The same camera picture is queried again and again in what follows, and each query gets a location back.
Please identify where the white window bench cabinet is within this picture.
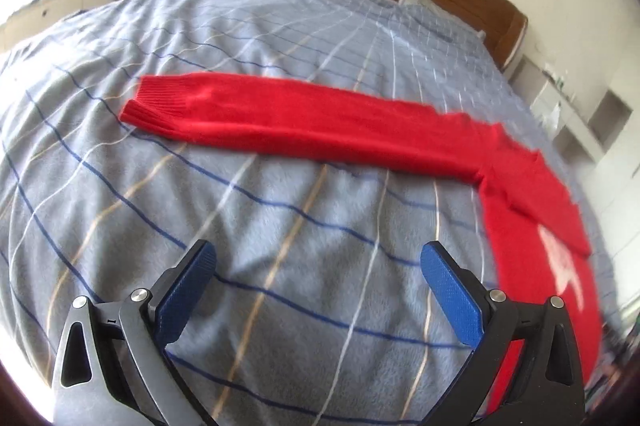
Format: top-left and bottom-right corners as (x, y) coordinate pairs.
(0, 0), (121, 53)

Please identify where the red knit sweater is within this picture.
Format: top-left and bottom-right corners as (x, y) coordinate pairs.
(120, 74), (606, 417)

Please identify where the white bedside shelf unit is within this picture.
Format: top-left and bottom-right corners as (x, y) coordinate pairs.
(515, 55), (622, 163)

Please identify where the blue checked blanket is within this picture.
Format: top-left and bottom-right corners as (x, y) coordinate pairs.
(0, 0), (621, 426)

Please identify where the grey-blue pillow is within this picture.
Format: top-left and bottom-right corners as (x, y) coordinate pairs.
(397, 0), (487, 41)

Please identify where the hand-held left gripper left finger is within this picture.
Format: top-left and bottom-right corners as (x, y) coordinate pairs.
(52, 240), (218, 426)

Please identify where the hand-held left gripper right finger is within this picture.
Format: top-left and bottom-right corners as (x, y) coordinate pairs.
(420, 241), (587, 426)

